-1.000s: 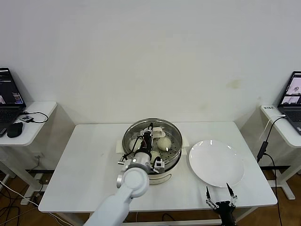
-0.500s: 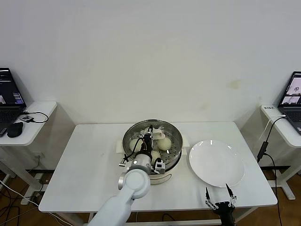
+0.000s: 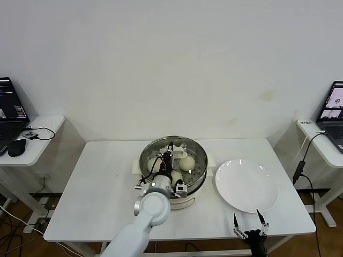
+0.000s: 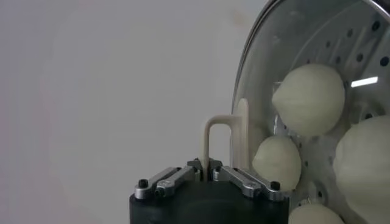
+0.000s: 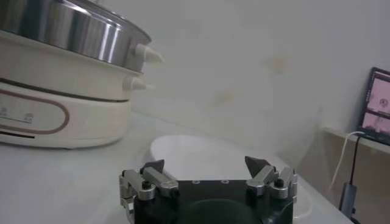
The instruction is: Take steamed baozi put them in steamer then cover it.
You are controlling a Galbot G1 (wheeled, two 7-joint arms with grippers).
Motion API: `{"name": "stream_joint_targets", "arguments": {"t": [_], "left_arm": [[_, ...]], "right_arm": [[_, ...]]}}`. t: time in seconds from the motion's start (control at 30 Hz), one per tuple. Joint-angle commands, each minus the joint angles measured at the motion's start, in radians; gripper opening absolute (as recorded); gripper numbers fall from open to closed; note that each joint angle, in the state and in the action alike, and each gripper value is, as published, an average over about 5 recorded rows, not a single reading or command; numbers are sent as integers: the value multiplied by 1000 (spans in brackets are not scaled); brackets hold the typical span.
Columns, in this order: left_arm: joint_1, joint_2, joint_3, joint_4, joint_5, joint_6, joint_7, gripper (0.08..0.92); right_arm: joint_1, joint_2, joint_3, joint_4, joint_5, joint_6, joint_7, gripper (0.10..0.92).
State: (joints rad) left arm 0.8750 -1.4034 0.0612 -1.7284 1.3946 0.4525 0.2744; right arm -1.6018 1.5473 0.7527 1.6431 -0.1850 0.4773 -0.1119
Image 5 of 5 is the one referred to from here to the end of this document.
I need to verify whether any white side desk with label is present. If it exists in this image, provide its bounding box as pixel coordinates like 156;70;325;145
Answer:
298;126;390;224

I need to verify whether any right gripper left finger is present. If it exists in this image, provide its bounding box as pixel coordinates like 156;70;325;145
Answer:
118;159;180;215

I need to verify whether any grey laptop with pink screen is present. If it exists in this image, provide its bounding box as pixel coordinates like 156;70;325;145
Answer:
358;66;390;147

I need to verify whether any black laptop power cable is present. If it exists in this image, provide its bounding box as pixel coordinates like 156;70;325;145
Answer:
338;135;364;224

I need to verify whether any cream electric cooking pot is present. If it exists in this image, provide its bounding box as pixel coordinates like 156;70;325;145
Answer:
0;30;155;150

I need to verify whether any stainless steel steamer basket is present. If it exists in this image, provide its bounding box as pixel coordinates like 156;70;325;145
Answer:
0;0;165;74

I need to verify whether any white round plate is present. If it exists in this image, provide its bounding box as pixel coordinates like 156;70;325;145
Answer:
149;135;314;220

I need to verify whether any white laptop cable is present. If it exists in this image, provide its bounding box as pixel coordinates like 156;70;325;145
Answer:
330;130;366;191

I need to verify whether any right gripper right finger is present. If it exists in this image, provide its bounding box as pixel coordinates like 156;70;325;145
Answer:
243;155;299;200

